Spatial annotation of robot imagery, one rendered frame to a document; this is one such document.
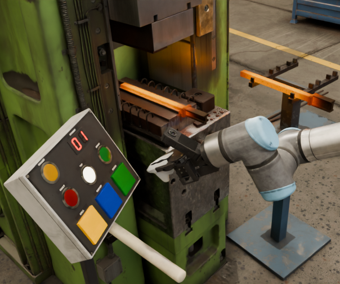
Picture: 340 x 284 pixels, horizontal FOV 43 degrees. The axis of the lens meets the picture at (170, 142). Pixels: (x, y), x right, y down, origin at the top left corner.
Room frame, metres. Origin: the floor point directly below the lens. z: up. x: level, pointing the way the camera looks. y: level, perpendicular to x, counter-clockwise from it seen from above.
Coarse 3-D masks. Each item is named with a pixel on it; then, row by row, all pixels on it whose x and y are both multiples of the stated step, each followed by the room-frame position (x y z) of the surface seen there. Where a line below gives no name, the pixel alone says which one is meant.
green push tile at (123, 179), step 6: (120, 168) 1.05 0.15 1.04; (126, 168) 1.07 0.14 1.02; (114, 174) 1.02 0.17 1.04; (120, 174) 1.04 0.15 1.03; (126, 174) 1.05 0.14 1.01; (114, 180) 1.01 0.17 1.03; (120, 180) 1.02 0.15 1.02; (126, 180) 1.04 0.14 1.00; (132, 180) 1.05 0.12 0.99; (120, 186) 1.01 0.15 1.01; (126, 186) 1.02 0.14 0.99; (126, 192) 1.00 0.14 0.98
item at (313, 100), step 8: (240, 72) 1.77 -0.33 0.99; (248, 72) 1.76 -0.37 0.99; (256, 80) 1.70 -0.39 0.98; (264, 80) 1.66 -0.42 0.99; (272, 80) 1.66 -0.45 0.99; (280, 88) 1.60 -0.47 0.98; (288, 88) 1.57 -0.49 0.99; (296, 88) 1.57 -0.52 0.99; (296, 96) 1.53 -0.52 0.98; (304, 96) 1.50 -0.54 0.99; (312, 96) 1.48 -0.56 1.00; (320, 96) 1.46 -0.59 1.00; (312, 104) 1.48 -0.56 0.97; (320, 104) 1.45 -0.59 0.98; (328, 104) 1.43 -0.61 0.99
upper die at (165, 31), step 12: (180, 12) 1.47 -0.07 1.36; (192, 12) 1.51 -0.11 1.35; (120, 24) 1.48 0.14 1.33; (156, 24) 1.39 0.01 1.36; (168, 24) 1.42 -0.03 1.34; (180, 24) 1.46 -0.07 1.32; (192, 24) 1.50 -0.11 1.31; (120, 36) 1.49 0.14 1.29; (132, 36) 1.44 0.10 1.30; (144, 36) 1.40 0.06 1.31; (156, 36) 1.38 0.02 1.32; (168, 36) 1.42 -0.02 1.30; (180, 36) 1.46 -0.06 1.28; (156, 48) 1.38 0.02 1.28
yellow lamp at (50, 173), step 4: (48, 164) 0.90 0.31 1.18; (44, 168) 0.88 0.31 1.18; (48, 168) 0.89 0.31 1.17; (52, 168) 0.89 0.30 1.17; (44, 172) 0.87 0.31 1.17; (48, 172) 0.88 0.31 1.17; (52, 172) 0.89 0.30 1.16; (56, 172) 0.89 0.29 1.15; (48, 176) 0.87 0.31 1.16; (52, 176) 0.88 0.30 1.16; (56, 176) 0.89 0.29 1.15; (52, 180) 0.87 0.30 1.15
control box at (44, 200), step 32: (64, 128) 1.06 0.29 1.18; (96, 128) 1.10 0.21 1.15; (32, 160) 0.92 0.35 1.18; (64, 160) 0.94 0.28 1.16; (96, 160) 1.02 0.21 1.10; (32, 192) 0.82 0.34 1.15; (64, 192) 0.87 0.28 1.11; (96, 192) 0.94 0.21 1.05; (128, 192) 1.02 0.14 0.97; (64, 224) 0.80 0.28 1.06
